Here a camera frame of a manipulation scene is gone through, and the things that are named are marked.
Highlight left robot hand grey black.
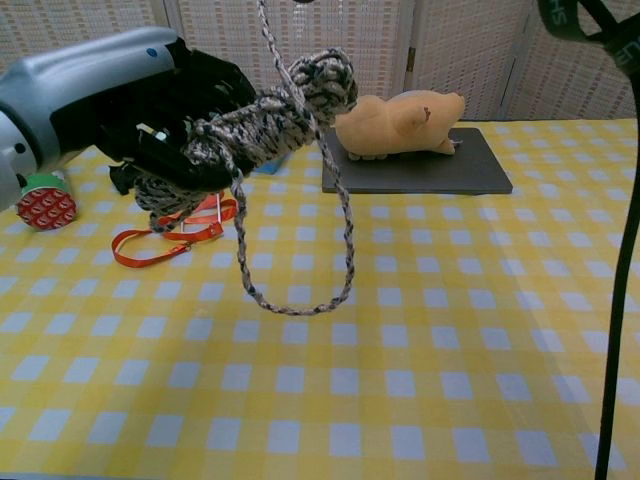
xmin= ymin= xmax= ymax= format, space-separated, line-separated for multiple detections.
xmin=0 ymin=27 xmax=261 ymax=196

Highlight braided speckled rope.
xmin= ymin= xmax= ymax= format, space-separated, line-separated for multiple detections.
xmin=132 ymin=0 xmax=361 ymax=317

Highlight green chip can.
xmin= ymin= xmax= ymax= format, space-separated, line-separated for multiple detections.
xmin=14 ymin=169 xmax=76 ymax=234

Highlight clear badge holder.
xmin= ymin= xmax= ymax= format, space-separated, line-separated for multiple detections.
xmin=180 ymin=194 xmax=225 ymax=236

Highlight small blue cardboard box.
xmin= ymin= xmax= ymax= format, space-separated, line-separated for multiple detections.
xmin=249 ymin=149 xmax=296 ymax=177

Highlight orange plush toy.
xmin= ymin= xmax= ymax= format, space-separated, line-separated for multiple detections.
xmin=334 ymin=89 xmax=467 ymax=162

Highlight grey closed laptop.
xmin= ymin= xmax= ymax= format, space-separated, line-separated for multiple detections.
xmin=321 ymin=127 xmax=515 ymax=195

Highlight woven folding screen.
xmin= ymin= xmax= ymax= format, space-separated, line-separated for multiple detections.
xmin=0 ymin=0 xmax=640 ymax=122

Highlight yellow white checked tablecloth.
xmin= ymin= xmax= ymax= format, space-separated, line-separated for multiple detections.
xmin=0 ymin=118 xmax=640 ymax=480

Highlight orange lanyard strap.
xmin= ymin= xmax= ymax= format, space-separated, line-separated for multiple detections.
xmin=110 ymin=192 xmax=238 ymax=269

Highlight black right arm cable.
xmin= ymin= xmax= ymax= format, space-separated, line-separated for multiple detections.
xmin=594 ymin=0 xmax=640 ymax=480

